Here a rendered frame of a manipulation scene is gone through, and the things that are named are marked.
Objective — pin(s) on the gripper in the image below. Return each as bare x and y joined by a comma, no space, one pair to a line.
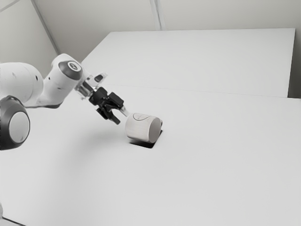
101,96

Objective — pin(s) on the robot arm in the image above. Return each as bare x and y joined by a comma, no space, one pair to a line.
21,80

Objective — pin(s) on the white mug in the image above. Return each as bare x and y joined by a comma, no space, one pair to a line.
142,128

